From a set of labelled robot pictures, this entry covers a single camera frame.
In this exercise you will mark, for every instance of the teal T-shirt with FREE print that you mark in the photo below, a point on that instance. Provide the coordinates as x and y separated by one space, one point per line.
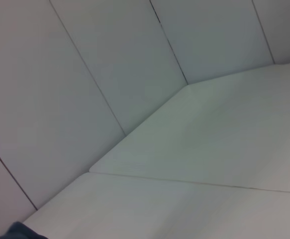
23 231

